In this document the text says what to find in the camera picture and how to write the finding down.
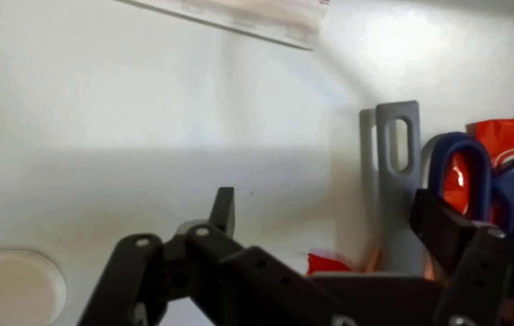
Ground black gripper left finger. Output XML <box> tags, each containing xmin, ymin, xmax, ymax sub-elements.
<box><xmin>78</xmin><ymin>187</ymin><xmax>341</xmax><ymax>326</ymax></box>

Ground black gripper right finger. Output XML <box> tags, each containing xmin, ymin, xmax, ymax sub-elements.
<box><xmin>410</xmin><ymin>189</ymin><xmax>514</xmax><ymax>326</ymax></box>

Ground grey spatula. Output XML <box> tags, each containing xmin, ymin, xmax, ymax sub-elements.
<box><xmin>361</xmin><ymin>100</ymin><xmax>426</xmax><ymax>278</ymax></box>

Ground white strip in drawer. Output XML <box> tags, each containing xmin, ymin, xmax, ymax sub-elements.
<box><xmin>120</xmin><ymin>0</ymin><xmax>332</xmax><ymax>51</ymax></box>

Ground red ribbon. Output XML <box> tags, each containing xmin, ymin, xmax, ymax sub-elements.
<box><xmin>306</xmin><ymin>252</ymin><xmax>353</xmax><ymax>276</ymax></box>

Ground white oval bottle opener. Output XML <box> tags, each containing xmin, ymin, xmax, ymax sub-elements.
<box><xmin>0</xmin><ymin>249</ymin><xmax>67</xmax><ymax>326</ymax></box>

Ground blue handled scissors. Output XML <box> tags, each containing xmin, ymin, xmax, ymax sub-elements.
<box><xmin>428</xmin><ymin>133</ymin><xmax>514</xmax><ymax>241</ymax></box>

